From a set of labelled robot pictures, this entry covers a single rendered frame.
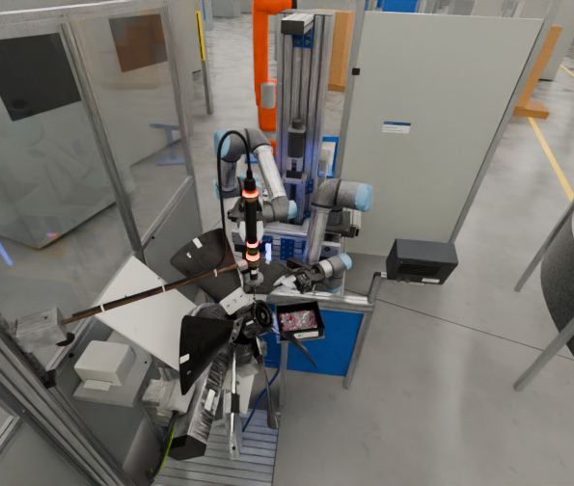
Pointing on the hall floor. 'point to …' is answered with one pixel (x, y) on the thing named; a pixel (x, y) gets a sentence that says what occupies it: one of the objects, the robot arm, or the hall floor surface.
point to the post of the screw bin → (283, 373)
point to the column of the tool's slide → (37, 392)
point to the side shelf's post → (150, 419)
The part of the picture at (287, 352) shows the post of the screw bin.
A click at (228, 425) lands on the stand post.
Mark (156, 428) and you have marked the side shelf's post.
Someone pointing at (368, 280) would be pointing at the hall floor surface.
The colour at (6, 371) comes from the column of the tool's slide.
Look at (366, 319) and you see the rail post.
